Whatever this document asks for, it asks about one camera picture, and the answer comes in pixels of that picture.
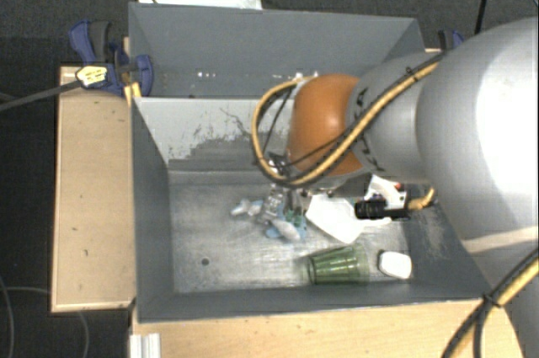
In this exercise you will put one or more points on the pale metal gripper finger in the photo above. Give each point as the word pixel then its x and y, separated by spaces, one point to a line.
pixel 274 196
pixel 270 215

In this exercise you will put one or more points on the blue and white toy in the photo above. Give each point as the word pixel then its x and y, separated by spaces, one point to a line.
pixel 286 231

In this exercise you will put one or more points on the clear plastic bottle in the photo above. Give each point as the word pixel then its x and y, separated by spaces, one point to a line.
pixel 244 208

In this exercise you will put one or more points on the grey metal bin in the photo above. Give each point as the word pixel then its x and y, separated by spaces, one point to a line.
pixel 219 247

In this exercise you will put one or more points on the green glass cup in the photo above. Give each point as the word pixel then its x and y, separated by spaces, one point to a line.
pixel 339 265

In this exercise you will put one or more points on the white rounded block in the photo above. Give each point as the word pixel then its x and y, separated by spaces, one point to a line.
pixel 396 265

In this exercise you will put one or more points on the pale wood flat board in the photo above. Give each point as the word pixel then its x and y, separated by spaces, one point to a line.
pixel 94 196

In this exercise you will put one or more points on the black cylinder on white bracket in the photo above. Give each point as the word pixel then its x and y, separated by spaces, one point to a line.
pixel 370 209

